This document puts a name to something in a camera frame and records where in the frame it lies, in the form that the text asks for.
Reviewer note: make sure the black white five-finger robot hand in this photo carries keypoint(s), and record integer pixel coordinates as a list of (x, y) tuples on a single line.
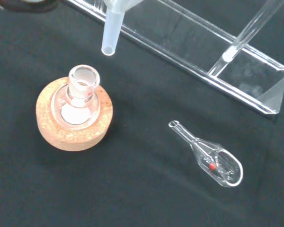
[(26, 6)]

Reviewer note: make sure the clear acrylic funnel stand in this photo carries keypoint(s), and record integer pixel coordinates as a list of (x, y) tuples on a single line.
[(203, 47)]

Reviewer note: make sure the clear glass weighing funnel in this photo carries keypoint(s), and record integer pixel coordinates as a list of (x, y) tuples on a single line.
[(210, 156)]

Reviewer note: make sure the clear round-bottom glass flask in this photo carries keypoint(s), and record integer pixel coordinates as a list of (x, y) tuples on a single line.
[(81, 99)]

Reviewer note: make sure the black cloth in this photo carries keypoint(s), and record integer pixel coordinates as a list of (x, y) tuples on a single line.
[(142, 189)]

